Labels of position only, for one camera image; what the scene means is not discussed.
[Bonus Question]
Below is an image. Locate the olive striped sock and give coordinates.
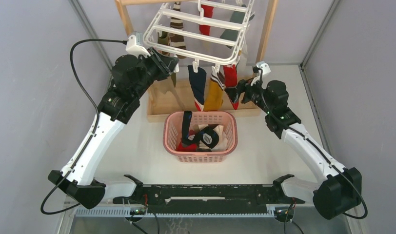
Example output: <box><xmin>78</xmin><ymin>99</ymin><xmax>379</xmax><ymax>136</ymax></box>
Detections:
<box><xmin>158</xmin><ymin>31</ymin><xmax>170</xmax><ymax>46</ymax></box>

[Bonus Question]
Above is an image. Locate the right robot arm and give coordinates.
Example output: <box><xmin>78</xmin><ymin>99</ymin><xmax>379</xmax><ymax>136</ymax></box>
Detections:
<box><xmin>225</xmin><ymin>79</ymin><xmax>368</xmax><ymax>220</ymax></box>

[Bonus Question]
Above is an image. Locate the dark green reindeer sock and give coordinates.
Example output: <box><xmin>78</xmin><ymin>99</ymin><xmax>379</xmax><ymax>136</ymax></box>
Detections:
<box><xmin>219</xmin><ymin>3</ymin><xmax>255</xmax><ymax>49</ymax></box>

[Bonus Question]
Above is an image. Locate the brown striped sock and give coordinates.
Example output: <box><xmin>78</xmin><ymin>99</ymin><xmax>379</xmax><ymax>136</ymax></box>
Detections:
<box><xmin>169</xmin><ymin>1</ymin><xmax>187</xmax><ymax>59</ymax></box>

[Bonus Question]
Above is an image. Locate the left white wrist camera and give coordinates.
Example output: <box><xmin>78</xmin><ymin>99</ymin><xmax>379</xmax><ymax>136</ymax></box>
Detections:
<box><xmin>125</xmin><ymin>32</ymin><xmax>150</xmax><ymax>58</ymax></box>

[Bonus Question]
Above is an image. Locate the red fuzzy sock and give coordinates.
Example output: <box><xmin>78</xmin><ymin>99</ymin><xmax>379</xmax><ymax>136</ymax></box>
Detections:
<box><xmin>223</xmin><ymin>65</ymin><xmax>239</xmax><ymax>110</ymax></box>
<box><xmin>176</xmin><ymin>130</ymin><xmax>198</xmax><ymax>152</ymax></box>

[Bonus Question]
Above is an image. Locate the navy lettered sock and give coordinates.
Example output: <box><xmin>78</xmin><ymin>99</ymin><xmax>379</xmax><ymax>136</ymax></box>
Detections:
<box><xmin>187</xmin><ymin>65</ymin><xmax>207</xmax><ymax>111</ymax></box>

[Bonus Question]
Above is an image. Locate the white plastic clip hanger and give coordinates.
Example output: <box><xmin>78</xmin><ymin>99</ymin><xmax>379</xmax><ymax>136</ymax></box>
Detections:
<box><xmin>143</xmin><ymin>0</ymin><xmax>254</xmax><ymax>69</ymax></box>

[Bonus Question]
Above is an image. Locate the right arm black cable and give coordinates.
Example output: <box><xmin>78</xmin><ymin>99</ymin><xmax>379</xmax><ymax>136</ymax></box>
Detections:
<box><xmin>253</xmin><ymin>66</ymin><xmax>369</xmax><ymax>220</ymax></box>

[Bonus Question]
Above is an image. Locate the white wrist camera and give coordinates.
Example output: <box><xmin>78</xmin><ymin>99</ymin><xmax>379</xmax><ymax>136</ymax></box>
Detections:
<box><xmin>250</xmin><ymin>61</ymin><xmax>271</xmax><ymax>86</ymax></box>
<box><xmin>125</xmin><ymin>32</ymin><xmax>150</xmax><ymax>58</ymax></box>

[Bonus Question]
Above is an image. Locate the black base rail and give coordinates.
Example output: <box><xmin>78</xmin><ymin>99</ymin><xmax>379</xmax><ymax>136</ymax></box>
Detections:
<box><xmin>113</xmin><ymin>184</ymin><xmax>304</xmax><ymax>215</ymax></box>

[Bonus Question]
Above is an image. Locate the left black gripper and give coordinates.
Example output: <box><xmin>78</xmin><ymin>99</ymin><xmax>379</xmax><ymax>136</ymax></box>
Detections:
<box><xmin>132</xmin><ymin>47</ymin><xmax>178</xmax><ymax>99</ymax></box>

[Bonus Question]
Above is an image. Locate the white sock front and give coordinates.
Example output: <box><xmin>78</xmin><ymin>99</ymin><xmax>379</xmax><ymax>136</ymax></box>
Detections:
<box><xmin>198</xmin><ymin>124</ymin><xmax>228</xmax><ymax>152</ymax></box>

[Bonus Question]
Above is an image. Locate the tan ribbed sock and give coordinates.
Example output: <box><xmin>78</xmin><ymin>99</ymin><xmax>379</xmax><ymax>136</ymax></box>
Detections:
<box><xmin>158</xmin><ymin>73</ymin><xmax>185</xmax><ymax>111</ymax></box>

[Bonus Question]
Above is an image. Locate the wooden hanger rack frame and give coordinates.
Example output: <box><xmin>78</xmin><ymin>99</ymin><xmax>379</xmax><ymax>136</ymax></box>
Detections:
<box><xmin>115</xmin><ymin>0</ymin><xmax>278</xmax><ymax>122</ymax></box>

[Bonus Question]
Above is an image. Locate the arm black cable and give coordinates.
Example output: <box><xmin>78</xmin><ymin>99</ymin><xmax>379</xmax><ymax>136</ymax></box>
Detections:
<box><xmin>40</xmin><ymin>39</ymin><xmax>128</xmax><ymax>215</ymax></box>
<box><xmin>253</xmin><ymin>66</ymin><xmax>369</xmax><ymax>220</ymax></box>

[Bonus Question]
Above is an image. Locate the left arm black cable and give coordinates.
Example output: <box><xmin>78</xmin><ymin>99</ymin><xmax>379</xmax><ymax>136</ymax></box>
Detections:
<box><xmin>40</xmin><ymin>39</ymin><xmax>128</xmax><ymax>215</ymax></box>

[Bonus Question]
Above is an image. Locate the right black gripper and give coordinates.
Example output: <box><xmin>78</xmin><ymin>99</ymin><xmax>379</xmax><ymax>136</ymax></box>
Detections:
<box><xmin>225</xmin><ymin>74</ymin><xmax>274</xmax><ymax>115</ymax></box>

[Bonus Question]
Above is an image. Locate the mustard yellow sock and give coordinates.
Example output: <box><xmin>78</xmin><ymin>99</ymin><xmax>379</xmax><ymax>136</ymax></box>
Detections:
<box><xmin>203</xmin><ymin>72</ymin><xmax>225</xmax><ymax>111</ymax></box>

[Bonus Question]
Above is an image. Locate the pink plastic laundry basket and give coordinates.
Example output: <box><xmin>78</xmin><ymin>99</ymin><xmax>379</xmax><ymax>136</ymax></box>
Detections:
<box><xmin>163</xmin><ymin>111</ymin><xmax>238</xmax><ymax>163</ymax></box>

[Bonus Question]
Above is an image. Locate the black patterned sock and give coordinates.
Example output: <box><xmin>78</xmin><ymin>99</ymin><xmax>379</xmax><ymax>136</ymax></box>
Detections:
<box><xmin>181</xmin><ymin>111</ymin><xmax>219</xmax><ymax>149</ymax></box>

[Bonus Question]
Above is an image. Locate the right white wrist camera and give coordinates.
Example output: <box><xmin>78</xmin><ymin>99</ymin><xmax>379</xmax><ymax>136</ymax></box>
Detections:
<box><xmin>250</xmin><ymin>61</ymin><xmax>271</xmax><ymax>86</ymax></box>

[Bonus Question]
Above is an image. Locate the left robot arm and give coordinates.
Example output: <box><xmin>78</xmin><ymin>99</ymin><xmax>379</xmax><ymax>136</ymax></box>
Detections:
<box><xmin>48</xmin><ymin>47</ymin><xmax>179</xmax><ymax>209</ymax></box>

